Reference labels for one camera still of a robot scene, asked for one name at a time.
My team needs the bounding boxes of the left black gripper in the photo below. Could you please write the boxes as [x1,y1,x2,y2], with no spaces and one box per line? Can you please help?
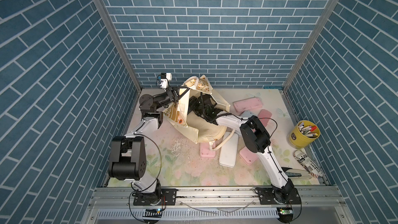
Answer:
[153,90,189,113]

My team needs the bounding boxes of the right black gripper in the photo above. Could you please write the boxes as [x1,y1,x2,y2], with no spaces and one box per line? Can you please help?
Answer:
[188,98,208,119]

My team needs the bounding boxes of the cream canvas tote bag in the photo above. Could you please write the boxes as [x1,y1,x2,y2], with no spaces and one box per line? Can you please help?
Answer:
[163,75,230,144]

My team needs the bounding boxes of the pink pencil case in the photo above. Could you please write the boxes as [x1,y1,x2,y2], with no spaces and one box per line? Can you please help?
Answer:
[233,97,263,112]

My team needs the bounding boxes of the white pencil case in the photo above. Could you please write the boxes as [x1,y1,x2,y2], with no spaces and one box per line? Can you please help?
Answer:
[219,133,238,168]

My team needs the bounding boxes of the light blue case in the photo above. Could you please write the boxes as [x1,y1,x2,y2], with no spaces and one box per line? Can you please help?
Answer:
[240,111,256,118]

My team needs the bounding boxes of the translucent pink case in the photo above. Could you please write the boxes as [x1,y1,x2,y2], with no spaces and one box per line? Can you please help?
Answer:
[258,110,272,127]

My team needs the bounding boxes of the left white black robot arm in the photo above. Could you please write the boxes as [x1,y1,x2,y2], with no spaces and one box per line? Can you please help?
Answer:
[108,86,190,205]

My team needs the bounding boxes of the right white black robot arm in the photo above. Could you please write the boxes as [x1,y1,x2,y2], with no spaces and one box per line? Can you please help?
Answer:
[188,95,301,204]

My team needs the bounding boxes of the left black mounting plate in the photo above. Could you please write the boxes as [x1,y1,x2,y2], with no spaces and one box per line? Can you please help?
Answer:
[133,188,177,206]

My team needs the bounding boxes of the black mounting plate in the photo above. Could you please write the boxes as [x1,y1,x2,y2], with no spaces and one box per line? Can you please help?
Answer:
[133,188,177,206]
[254,187,302,205]

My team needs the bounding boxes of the yellow pen holder cup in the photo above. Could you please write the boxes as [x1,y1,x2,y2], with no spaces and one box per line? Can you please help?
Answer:
[288,120,321,149]

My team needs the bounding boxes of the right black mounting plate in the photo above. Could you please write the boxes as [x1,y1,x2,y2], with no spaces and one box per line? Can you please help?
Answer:
[254,187,302,205]

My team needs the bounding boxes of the white printed packet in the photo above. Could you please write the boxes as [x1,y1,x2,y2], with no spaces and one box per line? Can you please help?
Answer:
[293,150,324,178]

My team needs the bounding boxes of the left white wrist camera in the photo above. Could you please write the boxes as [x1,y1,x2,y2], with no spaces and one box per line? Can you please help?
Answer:
[156,73,172,89]

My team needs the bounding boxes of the aluminium front rail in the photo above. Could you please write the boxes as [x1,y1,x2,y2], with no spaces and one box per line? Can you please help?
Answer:
[83,186,354,224]

